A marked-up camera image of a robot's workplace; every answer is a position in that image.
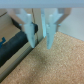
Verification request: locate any wooden drawer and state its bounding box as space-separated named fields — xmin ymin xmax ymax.
xmin=0 ymin=8 xmax=43 ymax=83

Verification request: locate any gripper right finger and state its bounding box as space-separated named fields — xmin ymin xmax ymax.
xmin=40 ymin=8 xmax=72 ymax=51

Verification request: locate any black drawer handle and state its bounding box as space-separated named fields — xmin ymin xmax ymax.
xmin=0 ymin=30 xmax=30 ymax=68

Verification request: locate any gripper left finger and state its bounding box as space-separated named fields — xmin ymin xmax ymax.
xmin=7 ymin=8 xmax=37 ymax=49

